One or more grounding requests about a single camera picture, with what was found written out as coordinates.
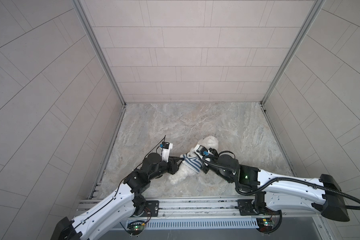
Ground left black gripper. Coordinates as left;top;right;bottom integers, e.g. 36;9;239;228
146;156;185;182

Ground blue white striped sweater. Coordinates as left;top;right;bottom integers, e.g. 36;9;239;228
180;154;203;175

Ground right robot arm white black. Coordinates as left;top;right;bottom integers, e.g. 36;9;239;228
199;151;350;222

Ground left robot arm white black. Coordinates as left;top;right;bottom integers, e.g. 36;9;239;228
51;153;184;240

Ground left green circuit board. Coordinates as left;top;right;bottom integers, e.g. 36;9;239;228
127;221;147;236

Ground green circuit board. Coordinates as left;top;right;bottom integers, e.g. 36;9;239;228
256;218;276;233
127;221;147;236

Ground right green circuit board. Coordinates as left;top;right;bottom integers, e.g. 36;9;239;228
256;218;276;233

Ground right corner aluminium profile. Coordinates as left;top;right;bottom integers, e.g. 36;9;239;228
260;0;325;109

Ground corner aluminium profile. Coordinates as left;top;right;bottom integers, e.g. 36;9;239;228
260;0;325;109
72;0;127;108

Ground left corner aluminium profile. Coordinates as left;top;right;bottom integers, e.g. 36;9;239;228
72;0;127;108

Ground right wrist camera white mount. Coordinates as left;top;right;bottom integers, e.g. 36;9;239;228
195;145;218;157

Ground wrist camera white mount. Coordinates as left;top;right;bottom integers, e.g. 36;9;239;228
160;142;173;162
195;145;218;157

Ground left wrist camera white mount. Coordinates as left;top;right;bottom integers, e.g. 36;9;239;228
160;142;173;162

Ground left camera black cable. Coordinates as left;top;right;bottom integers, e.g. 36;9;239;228
133;134;166;172

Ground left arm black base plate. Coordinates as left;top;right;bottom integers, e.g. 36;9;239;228
133;201;160;218

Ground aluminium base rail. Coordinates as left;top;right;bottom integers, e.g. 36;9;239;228
74;196;318;219

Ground black corrugated cable conduit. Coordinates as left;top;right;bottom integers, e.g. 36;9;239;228
200;155;360;211

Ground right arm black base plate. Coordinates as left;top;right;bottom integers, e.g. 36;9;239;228
235;200;282;216

